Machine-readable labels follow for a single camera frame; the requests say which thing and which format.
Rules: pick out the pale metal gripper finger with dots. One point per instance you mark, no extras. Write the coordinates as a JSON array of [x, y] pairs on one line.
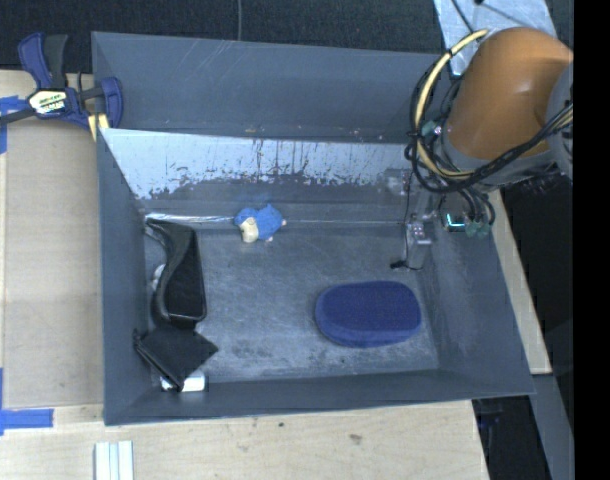
[[414, 240], [426, 250]]

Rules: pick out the blue oval sponge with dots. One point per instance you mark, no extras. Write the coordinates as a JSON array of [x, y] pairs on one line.
[[367, 314]]

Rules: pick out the blue toy animal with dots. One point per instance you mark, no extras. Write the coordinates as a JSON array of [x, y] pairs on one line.
[[265, 220]]

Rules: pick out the grey metal bin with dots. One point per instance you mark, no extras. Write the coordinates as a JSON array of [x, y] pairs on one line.
[[265, 288]]

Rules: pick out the white small block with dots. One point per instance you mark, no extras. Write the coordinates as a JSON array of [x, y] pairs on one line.
[[196, 383]]

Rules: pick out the black square pouch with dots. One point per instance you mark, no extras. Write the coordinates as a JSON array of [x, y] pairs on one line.
[[177, 350]]

